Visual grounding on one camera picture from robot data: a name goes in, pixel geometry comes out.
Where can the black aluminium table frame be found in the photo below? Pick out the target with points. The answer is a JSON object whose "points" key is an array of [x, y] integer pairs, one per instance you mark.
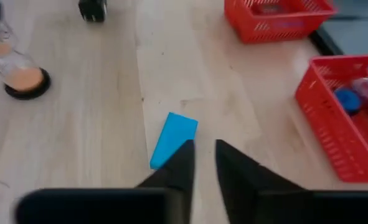
{"points": [[325, 45]]}

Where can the blue sand hourglass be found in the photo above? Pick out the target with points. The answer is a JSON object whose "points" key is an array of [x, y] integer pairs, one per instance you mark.
{"points": [[347, 99]]}

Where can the light blue plastic case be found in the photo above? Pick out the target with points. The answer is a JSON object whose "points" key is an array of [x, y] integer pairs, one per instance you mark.
{"points": [[174, 137]]}

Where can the orange sand hourglass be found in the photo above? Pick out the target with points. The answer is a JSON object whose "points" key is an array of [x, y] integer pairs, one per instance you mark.
{"points": [[25, 81]]}

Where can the black wall charger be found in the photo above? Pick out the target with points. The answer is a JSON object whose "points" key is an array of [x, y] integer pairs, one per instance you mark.
{"points": [[92, 11]]}

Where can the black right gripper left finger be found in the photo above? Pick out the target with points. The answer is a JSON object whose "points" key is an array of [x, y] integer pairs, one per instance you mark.
{"points": [[180, 186]]}

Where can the red plastic basket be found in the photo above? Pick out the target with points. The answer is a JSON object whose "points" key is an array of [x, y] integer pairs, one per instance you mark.
{"points": [[280, 31], [327, 140]]}

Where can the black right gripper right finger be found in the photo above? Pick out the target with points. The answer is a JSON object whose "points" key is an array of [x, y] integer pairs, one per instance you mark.
{"points": [[255, 193]]}

